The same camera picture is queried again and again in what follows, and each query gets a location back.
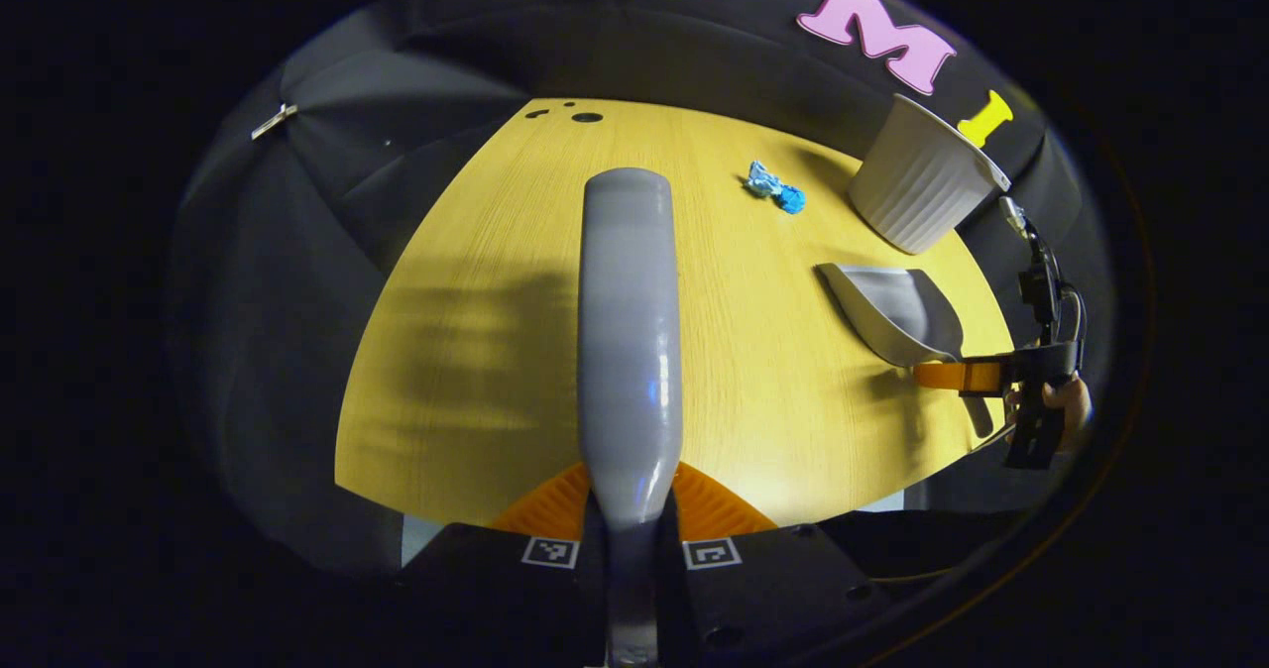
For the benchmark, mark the grey dustpan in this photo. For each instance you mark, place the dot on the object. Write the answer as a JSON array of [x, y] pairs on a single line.
[[897, 316]]

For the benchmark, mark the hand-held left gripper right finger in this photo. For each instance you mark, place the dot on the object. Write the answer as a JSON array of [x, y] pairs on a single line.
[[773, 599]]

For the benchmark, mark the blue paper trash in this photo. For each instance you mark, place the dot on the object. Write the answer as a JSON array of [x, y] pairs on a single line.
[[778, 190]]

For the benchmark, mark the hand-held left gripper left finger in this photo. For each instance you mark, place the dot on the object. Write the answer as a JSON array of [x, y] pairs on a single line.
[[496, 599]]

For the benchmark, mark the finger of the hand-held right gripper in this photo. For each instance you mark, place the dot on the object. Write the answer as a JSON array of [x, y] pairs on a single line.
[[957, 376]]

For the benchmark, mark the white cloth clip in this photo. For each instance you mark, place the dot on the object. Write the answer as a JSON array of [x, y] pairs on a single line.
[[273, 123]]

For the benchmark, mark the white ribbed garbage bin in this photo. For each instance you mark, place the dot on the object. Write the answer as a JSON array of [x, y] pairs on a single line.
[[917, 187]]

